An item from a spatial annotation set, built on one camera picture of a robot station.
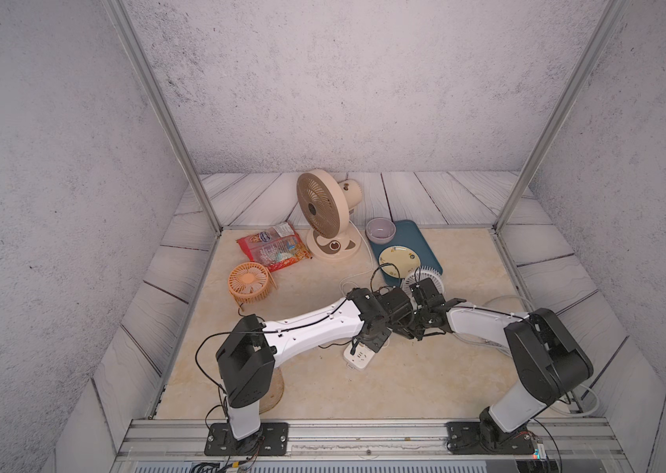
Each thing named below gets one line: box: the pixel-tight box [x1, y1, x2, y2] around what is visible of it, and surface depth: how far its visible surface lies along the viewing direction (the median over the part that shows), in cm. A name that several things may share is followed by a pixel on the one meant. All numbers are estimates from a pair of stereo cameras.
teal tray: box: [369, 219, 444, 288], surface depth 114 cm
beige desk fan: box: [295, 168, 364, 263], surface depth 103 cm
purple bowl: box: [364, 216, 398, 245], surface depth 117 cm
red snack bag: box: [236, 221, 313, 272], surface depth 110 cm
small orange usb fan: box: [227, 261, 278, 312], surface depth 97 cm
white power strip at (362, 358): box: [343, 341, 376, 371], surface depth 86 cm
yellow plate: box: [378, 244, 422, 279], surface depth 113 cm
